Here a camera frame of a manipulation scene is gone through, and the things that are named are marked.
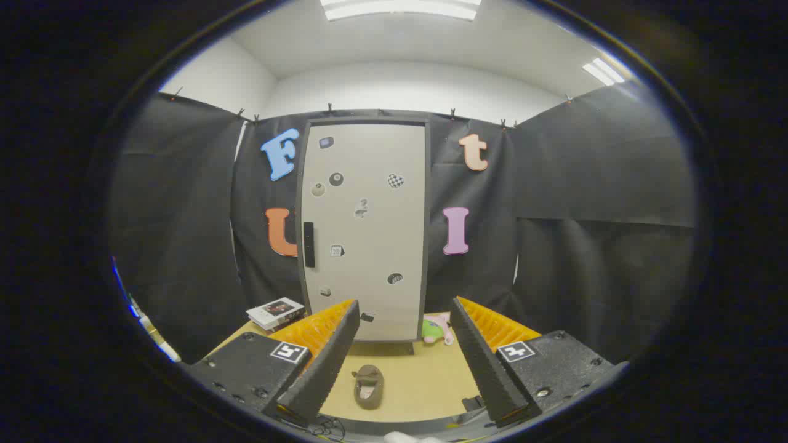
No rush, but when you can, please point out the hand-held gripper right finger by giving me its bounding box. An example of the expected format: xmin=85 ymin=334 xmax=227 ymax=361
xmin=451 ymin=297 xmax=616 ymax=428

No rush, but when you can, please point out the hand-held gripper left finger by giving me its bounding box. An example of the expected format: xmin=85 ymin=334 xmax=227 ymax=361
xmin=185 ymin=300 xmax=361 ymax=428

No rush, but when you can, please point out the brown fuzzy shoe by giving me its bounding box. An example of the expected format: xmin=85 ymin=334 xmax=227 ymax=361
xmin=352 ymin=364 xmax=385 ymax=410

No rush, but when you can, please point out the grey shoe cabinet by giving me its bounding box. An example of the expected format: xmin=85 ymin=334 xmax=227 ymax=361
xmin=295 ymin=117 xmax=432 ymax=356

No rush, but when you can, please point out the green and pink plush toy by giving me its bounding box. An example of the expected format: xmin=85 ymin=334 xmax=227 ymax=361
xmin=422 ymin=313 xmax=455 ymax=345

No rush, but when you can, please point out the white book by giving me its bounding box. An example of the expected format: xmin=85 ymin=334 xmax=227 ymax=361
xmin=246 ymin=297 xmax=307 ymax=333

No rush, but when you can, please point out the black backdrop cloth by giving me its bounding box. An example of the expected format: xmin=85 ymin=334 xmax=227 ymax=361
xmin=108 ymin=83 xmax=696 ymax=364

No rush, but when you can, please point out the small ceiling light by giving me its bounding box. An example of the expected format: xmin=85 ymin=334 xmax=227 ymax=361
xmin=582 ymin=57 xmax=625 ymax=87

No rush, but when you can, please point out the long ceiling light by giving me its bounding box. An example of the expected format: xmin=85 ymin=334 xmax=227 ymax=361
xmin=320 ymin=0 xmax=481 ymax=22

